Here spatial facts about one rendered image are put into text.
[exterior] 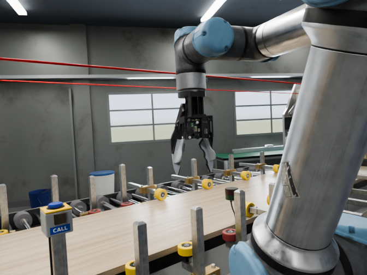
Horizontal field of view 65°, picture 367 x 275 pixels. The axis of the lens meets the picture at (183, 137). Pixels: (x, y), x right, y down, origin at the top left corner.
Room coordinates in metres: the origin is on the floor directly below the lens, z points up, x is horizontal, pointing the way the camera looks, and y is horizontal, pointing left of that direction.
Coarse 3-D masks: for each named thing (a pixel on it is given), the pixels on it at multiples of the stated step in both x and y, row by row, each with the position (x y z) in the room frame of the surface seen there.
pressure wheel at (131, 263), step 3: (129, 261) 1.11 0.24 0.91; (132, 261) 1.11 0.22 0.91; (126, 264) 1.09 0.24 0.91; (129, 264) 1.09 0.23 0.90; (132, 264) 1.09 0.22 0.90; (126, 267) 1.06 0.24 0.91; (129, 267) 1.06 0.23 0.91; (132, 267) 1.06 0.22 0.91; (126, 270) 1.06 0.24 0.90; (129, 270) 1.05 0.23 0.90; (132, 270) 1.05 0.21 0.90; (126, 273) 1.06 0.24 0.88; (129, 273) 1.05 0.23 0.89; (132, 273) 1.05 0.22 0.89
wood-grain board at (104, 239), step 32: (192, 192) 2.22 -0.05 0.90; (224, 192) 2.17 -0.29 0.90; (256, 192) 2.13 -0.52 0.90; (96, 224) 1.58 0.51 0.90; (128, 224) 1.56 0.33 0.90; (160, 224) 1.53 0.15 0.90; (224, 224) 1.48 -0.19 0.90; (0, 256) 1.22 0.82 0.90; (32, 256) 1.21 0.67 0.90; (96, 256) 1.18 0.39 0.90; (128, 256) 1.16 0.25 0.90; (160, 256) 1.20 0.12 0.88
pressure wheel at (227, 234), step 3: (222, 231) 1.37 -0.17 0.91; (225, 231) 1.37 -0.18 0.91; (228, 231) 1.37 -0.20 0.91; (231, 231) 1.36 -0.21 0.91; (234, 231) 1.37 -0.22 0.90; (222, 234) 1.36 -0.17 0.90; (225, 234) 1.34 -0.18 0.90; (228, 234) 1.33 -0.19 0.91; (231, 234) 1.33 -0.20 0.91; (234, 234) 1.33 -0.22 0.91; (222, 237) 1.36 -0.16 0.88; (225, 237) 1.34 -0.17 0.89; (228, 237) 1.33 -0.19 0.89; (231, 237) 1.33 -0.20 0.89; (234, 237) 1.33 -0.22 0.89; (225, 240) 1.34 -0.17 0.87; (228, 240) 1.33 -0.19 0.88; (231, 240) 1.33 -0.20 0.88; (234, 240) 1.33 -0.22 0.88
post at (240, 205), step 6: (234, 192) 1.26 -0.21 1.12; (240, 192) 1.24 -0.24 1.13; (234, 198) 1.26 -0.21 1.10; (240, 198) 1.24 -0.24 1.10; (234, 204) 1.26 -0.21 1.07; (240, 204) 1.24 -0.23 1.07; (240, 210) 1.24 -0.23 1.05; (240, 216) 1.24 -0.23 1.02; (240, 222) 1.24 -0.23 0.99; (240, 228) 1.24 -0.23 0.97; (240, 234) 1.24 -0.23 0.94; (246, 234) 1.26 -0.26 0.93; (240, 240) 1.24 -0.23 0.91; (246, 240) 1.25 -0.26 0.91
